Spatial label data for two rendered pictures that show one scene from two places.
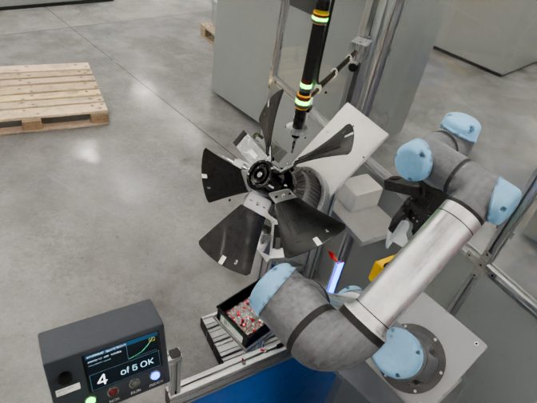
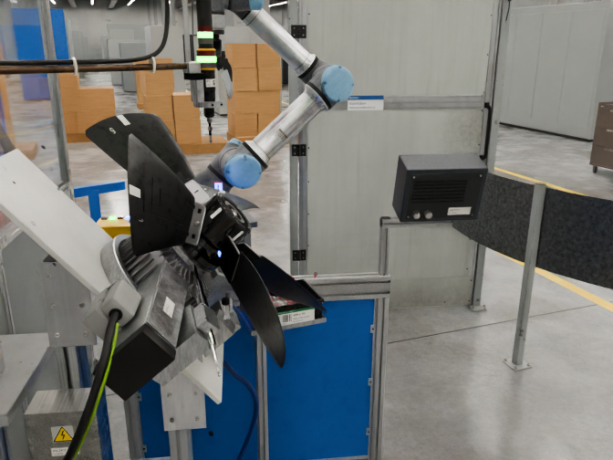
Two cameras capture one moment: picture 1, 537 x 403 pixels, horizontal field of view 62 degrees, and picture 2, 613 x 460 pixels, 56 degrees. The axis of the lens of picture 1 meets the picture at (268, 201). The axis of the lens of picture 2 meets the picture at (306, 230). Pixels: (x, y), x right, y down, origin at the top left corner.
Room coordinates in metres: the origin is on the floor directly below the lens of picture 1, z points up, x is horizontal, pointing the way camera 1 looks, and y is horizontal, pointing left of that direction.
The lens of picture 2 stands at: (2.34, 0.80, 1.59)
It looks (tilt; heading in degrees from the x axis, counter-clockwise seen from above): 18 degrees down; 209
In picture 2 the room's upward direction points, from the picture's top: straight up
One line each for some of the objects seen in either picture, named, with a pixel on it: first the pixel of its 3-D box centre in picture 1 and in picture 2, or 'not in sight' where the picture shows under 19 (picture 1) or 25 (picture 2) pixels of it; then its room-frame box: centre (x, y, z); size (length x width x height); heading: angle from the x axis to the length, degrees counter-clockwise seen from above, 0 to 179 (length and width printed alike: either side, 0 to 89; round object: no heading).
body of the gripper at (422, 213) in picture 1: (428, 203); (213, 50); (0.84, -0.36, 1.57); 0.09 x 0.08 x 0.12; 35
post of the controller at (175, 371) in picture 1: (174, 372); (384, 245); (0.67, 0.17, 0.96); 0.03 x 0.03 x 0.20; 36
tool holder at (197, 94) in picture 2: (300, 115); (203, 84); (1.28, -0.05, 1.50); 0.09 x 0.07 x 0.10; 161
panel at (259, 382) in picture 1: (276, 398); (257, 388); (0.92, -0.18, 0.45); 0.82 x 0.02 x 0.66; 126
